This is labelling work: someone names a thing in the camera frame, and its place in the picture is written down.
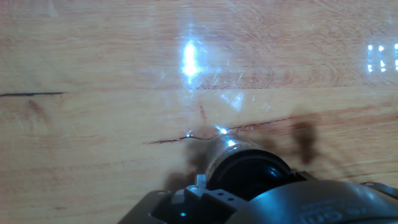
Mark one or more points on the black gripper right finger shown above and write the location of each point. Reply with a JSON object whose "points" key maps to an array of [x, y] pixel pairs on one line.
{"points": [[384, 187]]}

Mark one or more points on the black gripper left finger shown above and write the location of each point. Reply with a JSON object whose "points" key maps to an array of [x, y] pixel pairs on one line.
{"points": [[211, 205]]}

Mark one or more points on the clear glass jar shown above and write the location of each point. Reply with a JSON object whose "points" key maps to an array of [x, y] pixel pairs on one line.
{"points": [[231, 144]]}

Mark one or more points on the wooden board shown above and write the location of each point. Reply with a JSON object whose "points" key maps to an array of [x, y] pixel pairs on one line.
{"points": [[93, 140]]}

